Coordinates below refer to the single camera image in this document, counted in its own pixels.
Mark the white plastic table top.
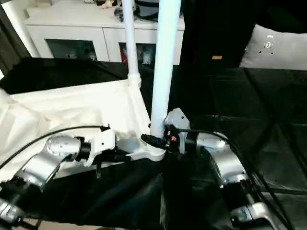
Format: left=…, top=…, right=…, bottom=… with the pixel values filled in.
left=0, top=78, right=166, bottom=183

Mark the white plastic table leg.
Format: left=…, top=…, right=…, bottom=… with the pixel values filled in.
left=150, top=0, right=182, bottom=139
left=121, top=0, right=142, bottom=89

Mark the black work mat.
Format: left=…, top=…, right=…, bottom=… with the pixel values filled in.
left=0, top=57, right=307, bottom=230

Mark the black cabinet with gold label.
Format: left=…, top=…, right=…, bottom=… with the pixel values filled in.
left=179, top=0, right=258, bottom=69

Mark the white sideboard with glass doors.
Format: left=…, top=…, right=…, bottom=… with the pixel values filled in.
left=23, top=0, right=186, bottom=66

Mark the round grey appliance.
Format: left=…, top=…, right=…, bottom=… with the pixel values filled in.
left=133, top=0, right=162, bottom=22

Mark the bag of black parts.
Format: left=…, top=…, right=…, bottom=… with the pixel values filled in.
left=114, top=6, right=126, bottom=23

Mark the grey cushion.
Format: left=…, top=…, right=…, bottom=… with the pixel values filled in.
left=238, top=23, right=307, bottom=71

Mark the grey curtain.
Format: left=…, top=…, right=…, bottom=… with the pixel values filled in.
left=0, top=6, right=32, bottom=75

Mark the white slanted pole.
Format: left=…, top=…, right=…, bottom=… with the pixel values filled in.
left=0, top=0, right=41, bottom=58

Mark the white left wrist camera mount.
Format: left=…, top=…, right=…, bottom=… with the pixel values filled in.
left=83, top=128, right=118, bottom=168

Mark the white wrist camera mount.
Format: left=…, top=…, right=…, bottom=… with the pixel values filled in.
left=164, top=107, right=190, bottom=154
left=83, top=128, right=118, bottom=168

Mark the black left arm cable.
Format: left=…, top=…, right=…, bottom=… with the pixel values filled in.
left=0, top=124, right=111, bottom=169

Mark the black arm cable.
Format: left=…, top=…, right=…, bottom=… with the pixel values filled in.
left=177, top=128, right=296, bottom=230
left=0, top=124, right=111, bottom=169

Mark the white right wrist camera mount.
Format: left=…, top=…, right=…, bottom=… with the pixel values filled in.
left=164, top=107, right=190, bottom=154

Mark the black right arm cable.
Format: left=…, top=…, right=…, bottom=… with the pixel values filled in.
left=177, top=128, right=296, bottom=230

